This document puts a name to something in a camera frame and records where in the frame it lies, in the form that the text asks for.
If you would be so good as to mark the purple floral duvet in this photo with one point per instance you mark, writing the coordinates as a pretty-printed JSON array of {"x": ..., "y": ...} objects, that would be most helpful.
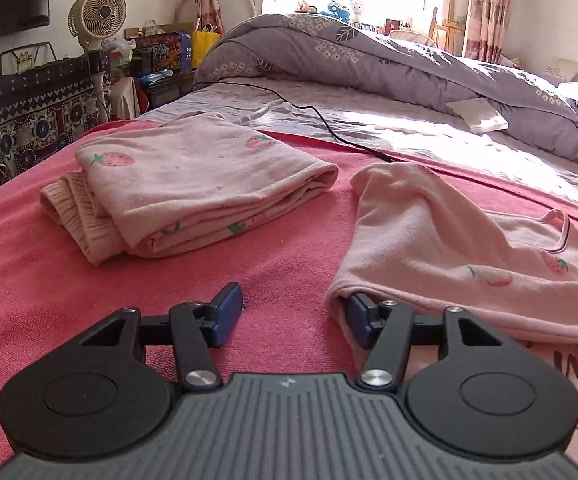
[{"x": 369, "y": 60}]

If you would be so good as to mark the white plush toy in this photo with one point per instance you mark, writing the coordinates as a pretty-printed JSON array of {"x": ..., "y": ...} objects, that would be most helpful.
[{"x": 359, "y": 10}]

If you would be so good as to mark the pink blanket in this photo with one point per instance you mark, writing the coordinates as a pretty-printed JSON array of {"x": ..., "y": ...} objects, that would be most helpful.
[{"x": 69, "y": 270}]

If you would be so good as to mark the colourful printed box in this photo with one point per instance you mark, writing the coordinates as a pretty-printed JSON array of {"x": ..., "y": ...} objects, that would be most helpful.
[{"x": 161, "y": 52}]

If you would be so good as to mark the pink strawberry shirt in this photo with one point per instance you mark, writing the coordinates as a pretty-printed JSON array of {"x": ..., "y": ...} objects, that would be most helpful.
[{"x": 444, "y": 245}]

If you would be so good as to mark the light striped bed sheet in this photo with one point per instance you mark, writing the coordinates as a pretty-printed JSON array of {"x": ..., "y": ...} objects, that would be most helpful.
[{"x": 419, "y": 145}]

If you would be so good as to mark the yellow paper bag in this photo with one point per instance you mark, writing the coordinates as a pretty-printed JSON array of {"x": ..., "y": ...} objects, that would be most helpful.
[{"x": 204, "y": 45}]

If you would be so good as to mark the pink hula hoop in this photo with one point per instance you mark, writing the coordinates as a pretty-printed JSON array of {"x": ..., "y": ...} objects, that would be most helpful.
[{"x": 185, "y": 0}]

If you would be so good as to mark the beige standing fan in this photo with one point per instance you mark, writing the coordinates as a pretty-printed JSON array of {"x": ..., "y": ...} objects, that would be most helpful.
[{"x": 99, "y": 15}]

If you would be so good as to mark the dark patterned cloth cover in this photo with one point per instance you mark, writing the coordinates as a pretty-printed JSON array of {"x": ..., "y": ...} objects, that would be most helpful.
[{"x": 34, "y": 115}]

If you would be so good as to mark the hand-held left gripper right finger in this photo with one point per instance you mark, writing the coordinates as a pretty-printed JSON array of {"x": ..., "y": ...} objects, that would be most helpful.
[{"x": 359, "y": 320}]

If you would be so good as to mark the white book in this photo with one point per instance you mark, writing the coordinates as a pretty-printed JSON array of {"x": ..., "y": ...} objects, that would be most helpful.
[{"x": 476, "y": 114}]

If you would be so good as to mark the small red box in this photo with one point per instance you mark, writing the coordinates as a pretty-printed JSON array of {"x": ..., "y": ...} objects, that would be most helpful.
[{"x": 393, "y": 24}]

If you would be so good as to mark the folded pink strawberry pants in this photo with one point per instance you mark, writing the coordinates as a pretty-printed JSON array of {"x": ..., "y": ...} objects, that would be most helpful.
[{"x": 184, "y": 185}]

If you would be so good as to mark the blue plush toy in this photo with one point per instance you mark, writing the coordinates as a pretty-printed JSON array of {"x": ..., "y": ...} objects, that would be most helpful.
[{"x": 336, "y": 9}]

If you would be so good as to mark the white plastic bag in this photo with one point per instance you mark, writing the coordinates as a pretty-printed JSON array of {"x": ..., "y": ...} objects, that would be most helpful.
[{"x": 119, "y": 45}]

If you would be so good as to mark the wooden easel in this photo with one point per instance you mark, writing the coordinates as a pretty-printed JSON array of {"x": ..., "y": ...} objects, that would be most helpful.
[{"x": 449, "y": 15}]

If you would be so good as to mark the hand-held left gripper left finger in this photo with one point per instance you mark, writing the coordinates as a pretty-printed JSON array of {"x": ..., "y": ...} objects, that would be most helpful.
[{"x": 226, "y": 312}]

